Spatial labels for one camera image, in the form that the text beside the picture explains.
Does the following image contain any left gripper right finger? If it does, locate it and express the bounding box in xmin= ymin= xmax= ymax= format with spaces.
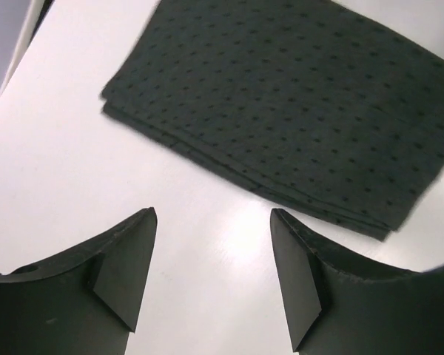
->
xmin=270 ymin=209 xmax=444 ymax=354

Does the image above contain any dark grey dotted skirt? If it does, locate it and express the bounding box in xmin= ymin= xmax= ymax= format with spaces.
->
xmin=101 ymin=1 xmax=444 ymax=239

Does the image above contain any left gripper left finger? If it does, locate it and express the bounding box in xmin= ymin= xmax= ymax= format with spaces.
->
xmin=0 ymin=208 xmax=157 ymax=354

